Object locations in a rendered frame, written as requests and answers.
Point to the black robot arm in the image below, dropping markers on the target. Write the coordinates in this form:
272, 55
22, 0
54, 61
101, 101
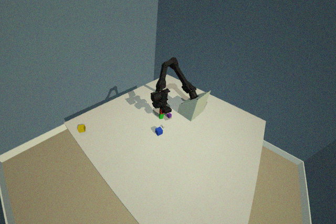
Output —
161, 84

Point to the yellow cube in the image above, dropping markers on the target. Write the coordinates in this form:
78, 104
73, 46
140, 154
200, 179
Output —
81, 128

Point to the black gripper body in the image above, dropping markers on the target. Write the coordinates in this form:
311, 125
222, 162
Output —
166, 109

